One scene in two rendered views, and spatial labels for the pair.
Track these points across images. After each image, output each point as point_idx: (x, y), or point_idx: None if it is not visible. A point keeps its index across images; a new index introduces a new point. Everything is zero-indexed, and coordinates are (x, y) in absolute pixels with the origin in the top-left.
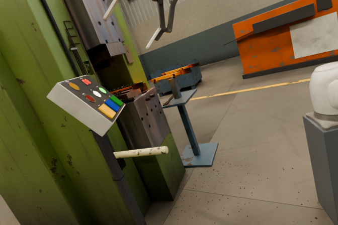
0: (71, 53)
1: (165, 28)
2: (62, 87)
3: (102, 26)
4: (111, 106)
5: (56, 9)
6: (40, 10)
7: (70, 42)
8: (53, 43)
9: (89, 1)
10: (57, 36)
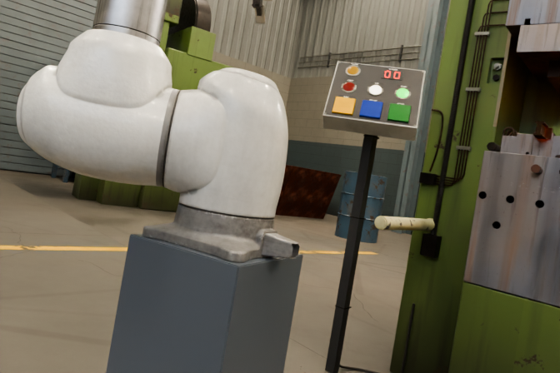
0: (475, 41)
1: (252, 4)
2: (336, 66)
3: None
4: (362, 107)
5: None
6: None
7: (482, 22)
8: (455, 24)
9: None
10: None
